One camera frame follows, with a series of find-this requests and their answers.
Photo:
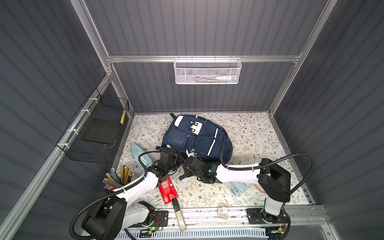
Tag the navy blue student backpack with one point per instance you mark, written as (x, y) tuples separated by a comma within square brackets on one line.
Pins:
[(193, 132)]

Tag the red notebook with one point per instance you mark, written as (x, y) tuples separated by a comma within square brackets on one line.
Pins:
[(168, 191)]

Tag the pink cup with pencils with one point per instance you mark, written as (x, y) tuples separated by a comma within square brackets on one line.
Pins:
[(115, 179)]

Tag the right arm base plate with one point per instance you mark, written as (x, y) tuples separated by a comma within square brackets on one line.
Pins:
[(257, 216)]

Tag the white wire mesh basket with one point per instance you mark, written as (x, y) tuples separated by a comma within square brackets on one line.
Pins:
[(202, 71)]

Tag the small clear packet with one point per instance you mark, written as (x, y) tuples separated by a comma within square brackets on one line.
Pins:
[(223, 211)]

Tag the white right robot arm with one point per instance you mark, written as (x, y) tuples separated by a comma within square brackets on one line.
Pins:
[(275, 180)]

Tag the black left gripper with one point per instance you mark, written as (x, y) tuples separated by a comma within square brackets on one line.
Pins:
[(180, 159)]

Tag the light green calculator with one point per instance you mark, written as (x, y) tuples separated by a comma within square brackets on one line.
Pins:
[(236, 188)]

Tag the pink pouch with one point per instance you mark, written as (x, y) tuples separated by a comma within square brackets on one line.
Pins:
[(259, 188)]

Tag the white tube in basket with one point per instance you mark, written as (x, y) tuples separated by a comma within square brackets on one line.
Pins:
[(231, 79)]

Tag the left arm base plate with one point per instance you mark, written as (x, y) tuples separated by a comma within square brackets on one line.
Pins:
[(160, 219)]

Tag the black silver stapler tool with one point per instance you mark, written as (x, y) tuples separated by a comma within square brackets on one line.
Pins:
[(179, 215)]

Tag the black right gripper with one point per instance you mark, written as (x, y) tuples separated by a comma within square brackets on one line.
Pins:
[(186, 170)]

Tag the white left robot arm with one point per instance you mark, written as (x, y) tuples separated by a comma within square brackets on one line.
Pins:
[(105, 217)]

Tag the black wire wall basket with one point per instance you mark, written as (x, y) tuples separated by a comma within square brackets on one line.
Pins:
[(98, 131)]

